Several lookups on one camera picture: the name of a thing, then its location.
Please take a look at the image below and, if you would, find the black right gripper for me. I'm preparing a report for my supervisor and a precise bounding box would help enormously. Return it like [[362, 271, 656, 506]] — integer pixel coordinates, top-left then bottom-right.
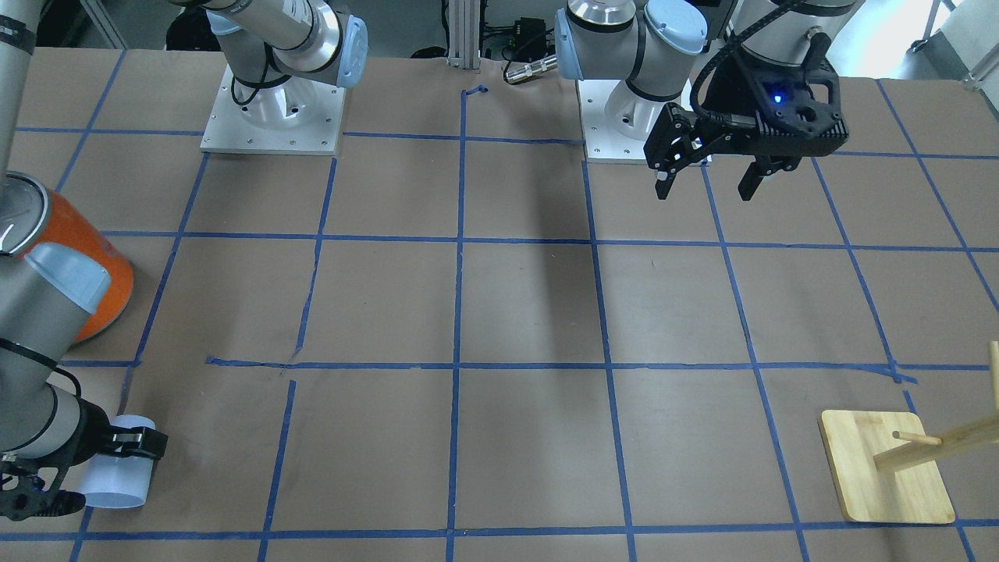
[[1, 400, 169, 521]]

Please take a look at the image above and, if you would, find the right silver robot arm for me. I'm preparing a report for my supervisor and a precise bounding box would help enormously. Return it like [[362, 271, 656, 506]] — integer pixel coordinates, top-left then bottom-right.
[[1, 1, 370, 521]]

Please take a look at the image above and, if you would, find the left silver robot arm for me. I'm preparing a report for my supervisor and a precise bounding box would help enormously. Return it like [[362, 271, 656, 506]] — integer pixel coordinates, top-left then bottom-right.
[[553, 1, 860, 201]]

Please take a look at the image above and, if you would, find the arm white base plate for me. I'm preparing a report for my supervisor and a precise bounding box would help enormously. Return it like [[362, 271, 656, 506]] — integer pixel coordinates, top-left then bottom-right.
[[577, 80, 665, 165], [200, 67, 349, 156]]

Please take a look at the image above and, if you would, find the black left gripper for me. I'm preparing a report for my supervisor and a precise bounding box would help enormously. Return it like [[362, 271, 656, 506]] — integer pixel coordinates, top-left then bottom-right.
[[645, 35, 849, 201]]

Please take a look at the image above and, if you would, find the orange cylindrical canister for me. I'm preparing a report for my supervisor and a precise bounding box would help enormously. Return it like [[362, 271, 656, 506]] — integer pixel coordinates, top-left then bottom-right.
[[1, 171, 134, 344]]

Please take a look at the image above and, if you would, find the light blue plastic cup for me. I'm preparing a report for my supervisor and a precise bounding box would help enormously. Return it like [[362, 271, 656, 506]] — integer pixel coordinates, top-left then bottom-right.
[[78, 453, 154, 510]]

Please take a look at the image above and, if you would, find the wooden cup tree stand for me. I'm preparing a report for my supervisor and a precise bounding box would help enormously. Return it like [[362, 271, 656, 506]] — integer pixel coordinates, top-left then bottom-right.
[[818, 340, 999, 525]]

